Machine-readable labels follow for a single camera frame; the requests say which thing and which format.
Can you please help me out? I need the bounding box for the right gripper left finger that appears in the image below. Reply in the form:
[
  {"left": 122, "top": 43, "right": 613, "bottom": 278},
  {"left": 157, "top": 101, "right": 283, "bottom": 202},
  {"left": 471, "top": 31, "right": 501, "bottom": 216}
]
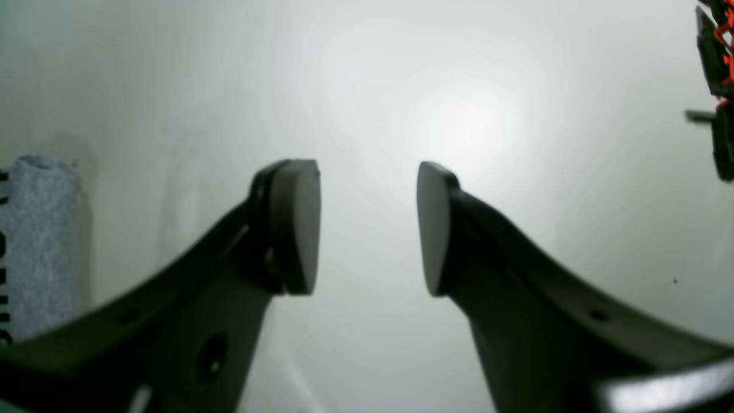
[{"left": 2, "top": 159, "right": 322, "bottom": 412}]

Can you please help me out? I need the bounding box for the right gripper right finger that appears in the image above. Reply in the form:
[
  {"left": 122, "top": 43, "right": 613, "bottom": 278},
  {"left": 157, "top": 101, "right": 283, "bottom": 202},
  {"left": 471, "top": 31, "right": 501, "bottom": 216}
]
[{"left": 416, "top": 161, "right": 733, "bottom": 412}]

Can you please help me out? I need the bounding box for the grey T-shirt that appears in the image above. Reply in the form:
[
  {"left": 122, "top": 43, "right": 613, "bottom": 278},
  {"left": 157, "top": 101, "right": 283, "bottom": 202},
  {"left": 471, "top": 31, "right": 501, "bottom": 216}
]
[{"left": 2, "top": 154, "right": 84, "bottom": 344}]

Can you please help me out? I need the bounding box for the black device with red cables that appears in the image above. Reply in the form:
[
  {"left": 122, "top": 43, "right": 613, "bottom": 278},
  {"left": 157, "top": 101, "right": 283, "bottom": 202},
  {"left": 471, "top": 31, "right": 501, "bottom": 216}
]
[{"left": 686, "top": 1, "right": 733, "bottom": 183}]

